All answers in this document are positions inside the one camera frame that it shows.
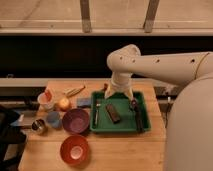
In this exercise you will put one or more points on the wooden utensil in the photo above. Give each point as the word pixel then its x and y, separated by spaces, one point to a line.
pixel 73 91

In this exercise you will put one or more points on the blue cup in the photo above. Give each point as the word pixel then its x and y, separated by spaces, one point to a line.
pixel 53 119

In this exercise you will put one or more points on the black handled tool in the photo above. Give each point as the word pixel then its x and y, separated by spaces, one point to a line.
pixel 136 109

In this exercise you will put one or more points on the small red brown object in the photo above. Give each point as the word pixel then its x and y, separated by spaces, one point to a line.
pixel 105 86

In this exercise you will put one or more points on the red bowl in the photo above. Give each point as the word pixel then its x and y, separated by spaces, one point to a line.
pixel 74 150

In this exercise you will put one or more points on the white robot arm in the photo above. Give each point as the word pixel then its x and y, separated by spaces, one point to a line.
pixel 189 134

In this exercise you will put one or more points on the white cup with red item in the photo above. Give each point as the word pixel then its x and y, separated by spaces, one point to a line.
pixel 45 99

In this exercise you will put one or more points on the small metal cup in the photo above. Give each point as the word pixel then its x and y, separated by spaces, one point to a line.
pixel 38 127

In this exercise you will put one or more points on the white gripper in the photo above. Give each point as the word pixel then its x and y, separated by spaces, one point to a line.
pixel 120 82

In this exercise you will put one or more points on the yellow apple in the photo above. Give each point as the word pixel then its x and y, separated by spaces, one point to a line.
pixel 63 104

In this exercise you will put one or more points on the purple bowl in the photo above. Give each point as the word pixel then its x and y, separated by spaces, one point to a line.
pixel 75 121

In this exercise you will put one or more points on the green plastic tray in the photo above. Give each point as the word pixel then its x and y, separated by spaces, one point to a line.
pixel 127 124

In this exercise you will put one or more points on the blue sponge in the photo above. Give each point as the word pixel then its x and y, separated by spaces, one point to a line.
pixel 83 102

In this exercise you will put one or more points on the metal fork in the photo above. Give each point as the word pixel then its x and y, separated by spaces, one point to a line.
pixel 98 104

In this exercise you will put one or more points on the black chair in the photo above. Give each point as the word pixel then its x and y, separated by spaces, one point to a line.
pixel 12 140

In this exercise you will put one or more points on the dark brown rectangular block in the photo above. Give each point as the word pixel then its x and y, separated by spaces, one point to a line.
pixel 113 114

